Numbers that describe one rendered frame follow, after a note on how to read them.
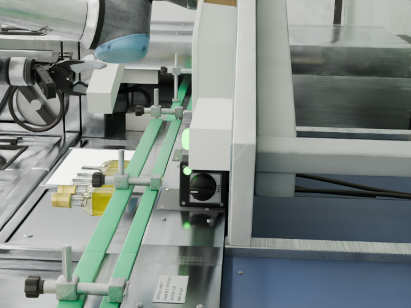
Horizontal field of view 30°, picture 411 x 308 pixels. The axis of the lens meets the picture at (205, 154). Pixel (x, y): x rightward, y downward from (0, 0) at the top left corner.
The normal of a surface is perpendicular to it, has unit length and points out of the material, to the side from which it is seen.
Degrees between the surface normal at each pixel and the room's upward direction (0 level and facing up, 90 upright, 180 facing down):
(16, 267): 90
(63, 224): 90
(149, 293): 90
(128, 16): 114
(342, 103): 90
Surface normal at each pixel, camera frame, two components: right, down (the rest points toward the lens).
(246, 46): 0.00, -0.81
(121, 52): 0.06, 0.98
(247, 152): -0.05, 0.59
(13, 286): 0.03, -0.96
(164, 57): -0.04, 0.27
